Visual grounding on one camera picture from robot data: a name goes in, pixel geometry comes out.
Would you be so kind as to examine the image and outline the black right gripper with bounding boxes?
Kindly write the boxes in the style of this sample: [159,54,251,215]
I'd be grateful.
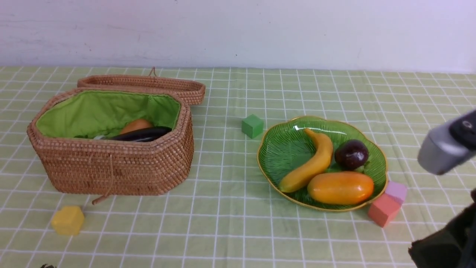
[408,190,476,268]

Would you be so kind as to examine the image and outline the orange toy mango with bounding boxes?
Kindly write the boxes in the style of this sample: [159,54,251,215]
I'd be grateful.
[307,171,374,205]

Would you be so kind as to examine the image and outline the purple toy mangosteen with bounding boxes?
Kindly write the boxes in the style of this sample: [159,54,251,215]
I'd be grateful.
[334,139,369,170]

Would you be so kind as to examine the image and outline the yellow toy banana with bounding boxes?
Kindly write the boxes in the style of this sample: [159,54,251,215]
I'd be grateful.
[278,128,334,193]

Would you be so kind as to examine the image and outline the purple toy eggplant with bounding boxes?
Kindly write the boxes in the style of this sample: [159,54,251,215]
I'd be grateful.
[107,127,172,142]

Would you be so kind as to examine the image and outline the brown toy potato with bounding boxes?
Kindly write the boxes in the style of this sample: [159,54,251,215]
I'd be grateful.
[119,118,153,135]

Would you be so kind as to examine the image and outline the lilac foam block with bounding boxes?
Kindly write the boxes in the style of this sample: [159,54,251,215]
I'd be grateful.
[385,181,407,206]

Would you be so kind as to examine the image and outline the pink foam block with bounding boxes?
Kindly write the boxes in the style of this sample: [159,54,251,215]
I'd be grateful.
[367,194,401,228]

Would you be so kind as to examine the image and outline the green leaf glass plate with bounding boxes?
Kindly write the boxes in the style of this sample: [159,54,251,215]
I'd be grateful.
[257,115,389,212]

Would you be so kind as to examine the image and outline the green foam cube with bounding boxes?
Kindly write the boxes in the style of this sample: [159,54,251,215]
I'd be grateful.
[241,114,264,139]

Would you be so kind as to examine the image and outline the woven rattan basket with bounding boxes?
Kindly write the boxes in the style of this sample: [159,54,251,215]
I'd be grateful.
[27,71,206,205]

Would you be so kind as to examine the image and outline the yellow foam block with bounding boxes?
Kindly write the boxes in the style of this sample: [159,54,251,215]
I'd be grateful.
[51,206,85,236]

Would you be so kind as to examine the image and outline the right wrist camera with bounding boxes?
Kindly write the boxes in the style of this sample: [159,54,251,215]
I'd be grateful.
[418,110,476,175]

